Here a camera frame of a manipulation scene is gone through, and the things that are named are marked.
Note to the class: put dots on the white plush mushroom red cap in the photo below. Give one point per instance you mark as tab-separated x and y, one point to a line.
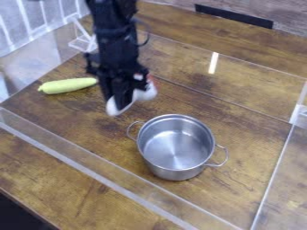
145	92

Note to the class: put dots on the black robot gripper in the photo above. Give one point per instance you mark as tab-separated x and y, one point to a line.
114	26

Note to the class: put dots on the clear acrylic front barrier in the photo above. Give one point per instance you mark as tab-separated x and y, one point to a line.
145	192

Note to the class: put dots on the silver steel pot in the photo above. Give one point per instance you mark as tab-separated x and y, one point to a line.
178	146

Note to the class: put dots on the black bar on table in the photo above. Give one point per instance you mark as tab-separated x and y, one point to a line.
240	17

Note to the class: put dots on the clear acrylic triangular bracket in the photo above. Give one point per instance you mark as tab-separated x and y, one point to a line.
85	42

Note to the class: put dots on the spoon with yellow-green handle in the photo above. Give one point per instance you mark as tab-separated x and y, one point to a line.
67	85

